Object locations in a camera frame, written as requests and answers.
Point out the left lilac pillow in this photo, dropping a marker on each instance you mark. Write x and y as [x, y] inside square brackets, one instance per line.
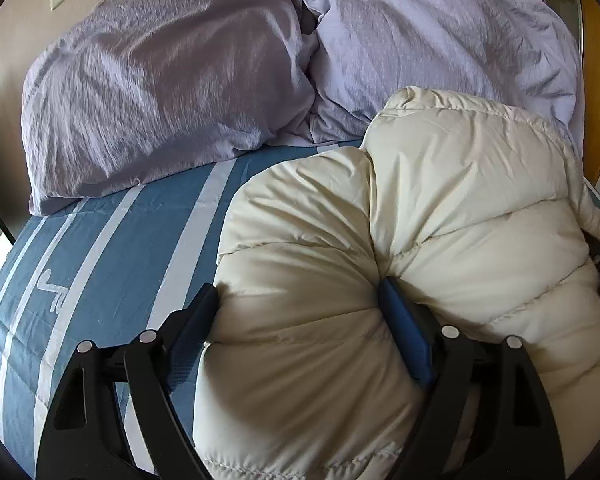
[142, 89]

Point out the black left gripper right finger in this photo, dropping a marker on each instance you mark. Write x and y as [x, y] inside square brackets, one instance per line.
[485, 413]

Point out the right lilac pillow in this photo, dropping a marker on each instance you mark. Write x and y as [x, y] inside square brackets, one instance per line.
[517, 52]

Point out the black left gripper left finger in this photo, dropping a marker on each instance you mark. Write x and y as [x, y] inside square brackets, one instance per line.
[112, 416]

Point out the blue white striped bed sheet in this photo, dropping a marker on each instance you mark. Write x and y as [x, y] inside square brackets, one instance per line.
[484, 231]

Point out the lilac pillow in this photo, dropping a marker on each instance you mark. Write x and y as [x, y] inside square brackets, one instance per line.
[517, 52]
[142, 89]

